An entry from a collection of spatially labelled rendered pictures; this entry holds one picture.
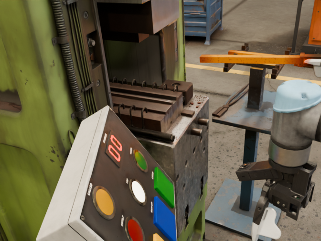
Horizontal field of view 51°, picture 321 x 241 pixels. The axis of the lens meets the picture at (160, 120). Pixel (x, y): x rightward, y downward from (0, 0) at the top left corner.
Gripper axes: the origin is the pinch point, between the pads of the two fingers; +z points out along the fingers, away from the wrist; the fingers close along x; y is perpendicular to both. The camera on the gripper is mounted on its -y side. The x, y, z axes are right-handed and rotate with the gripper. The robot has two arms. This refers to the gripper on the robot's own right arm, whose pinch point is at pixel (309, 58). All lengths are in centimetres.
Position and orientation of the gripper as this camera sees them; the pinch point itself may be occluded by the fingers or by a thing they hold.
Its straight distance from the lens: 122.3
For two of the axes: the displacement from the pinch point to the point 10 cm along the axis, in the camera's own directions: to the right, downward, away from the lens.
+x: 4.2, -5.0, 7.6
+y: 1.0, 8.6, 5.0
